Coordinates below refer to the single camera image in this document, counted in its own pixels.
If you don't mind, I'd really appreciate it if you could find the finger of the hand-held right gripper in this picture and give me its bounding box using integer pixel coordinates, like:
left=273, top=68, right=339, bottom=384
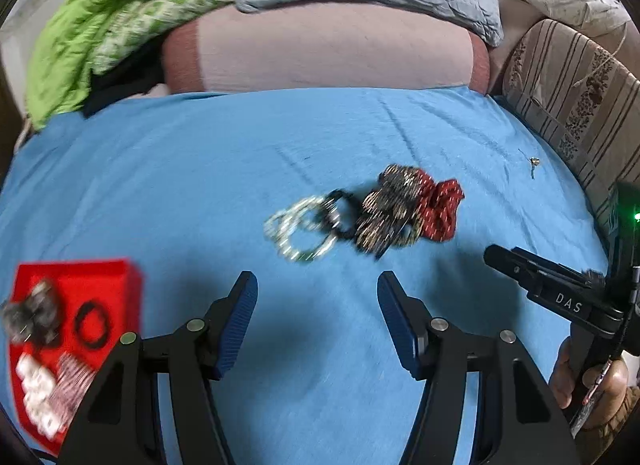
left=483, top=244, right=627, bottom=337

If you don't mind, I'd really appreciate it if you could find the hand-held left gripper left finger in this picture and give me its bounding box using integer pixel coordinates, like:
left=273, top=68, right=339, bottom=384
left=60, top=271, right=259, bottom=465

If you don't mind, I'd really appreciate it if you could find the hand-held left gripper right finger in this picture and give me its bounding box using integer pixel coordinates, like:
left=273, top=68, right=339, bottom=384
left=376, top=271, right=581, bottom=465

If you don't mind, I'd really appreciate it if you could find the pearl bead bracelet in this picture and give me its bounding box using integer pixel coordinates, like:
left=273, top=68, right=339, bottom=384
left=264, top=196, right=341, bottom=263

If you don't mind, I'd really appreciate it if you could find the black beaded bracelet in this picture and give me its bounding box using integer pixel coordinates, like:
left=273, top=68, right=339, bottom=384
left=320, top=190, right=361, bottom=242

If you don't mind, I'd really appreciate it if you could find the red tray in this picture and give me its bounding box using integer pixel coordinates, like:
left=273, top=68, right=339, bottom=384
left=9, top=259, right=143, bottom=456

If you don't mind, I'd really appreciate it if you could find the red dotted scrunchie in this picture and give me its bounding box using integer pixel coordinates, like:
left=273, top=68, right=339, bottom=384
left=416, top=170, right=465, bottom=242

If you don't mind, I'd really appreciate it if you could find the person's right hand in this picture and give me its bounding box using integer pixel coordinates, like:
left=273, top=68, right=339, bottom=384
left=548, top=337, right=631, bottom=432

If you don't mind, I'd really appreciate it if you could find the blue bedsheet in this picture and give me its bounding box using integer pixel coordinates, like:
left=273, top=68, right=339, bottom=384
left=0, top=87, right=612, bottom=465

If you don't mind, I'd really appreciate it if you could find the pink striped scrunchie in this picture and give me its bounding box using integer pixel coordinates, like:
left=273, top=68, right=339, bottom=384
left=50, top=352, right=98, bottom=421

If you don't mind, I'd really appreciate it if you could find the striped floral cushion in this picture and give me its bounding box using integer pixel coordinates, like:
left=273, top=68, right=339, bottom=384
left=500, top=20, right=640, bottom=226

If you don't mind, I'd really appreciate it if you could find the white scrunchie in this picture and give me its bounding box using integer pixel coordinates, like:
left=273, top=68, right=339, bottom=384
left=16, top=352, right=67, bottom=438

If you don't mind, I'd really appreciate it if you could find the grey scrunchie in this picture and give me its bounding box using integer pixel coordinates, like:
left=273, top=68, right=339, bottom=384
left=1, top=281, right=61, bottom=333

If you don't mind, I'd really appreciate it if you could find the black cloth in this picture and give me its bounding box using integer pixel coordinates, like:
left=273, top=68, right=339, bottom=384
left=82, top=65, right=167, bottom=119

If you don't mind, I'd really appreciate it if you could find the pink pillow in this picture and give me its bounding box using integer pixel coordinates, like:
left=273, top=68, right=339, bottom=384
left=162, top=0, right=493, bottom=96

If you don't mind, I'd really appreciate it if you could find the green patterned quilt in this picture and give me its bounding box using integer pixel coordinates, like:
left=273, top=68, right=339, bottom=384
left=27, top=0, right=312, bottom=128

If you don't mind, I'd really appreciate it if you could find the black hair tie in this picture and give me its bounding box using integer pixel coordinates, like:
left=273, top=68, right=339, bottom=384
left=75, top=302, right=112, bottom=348

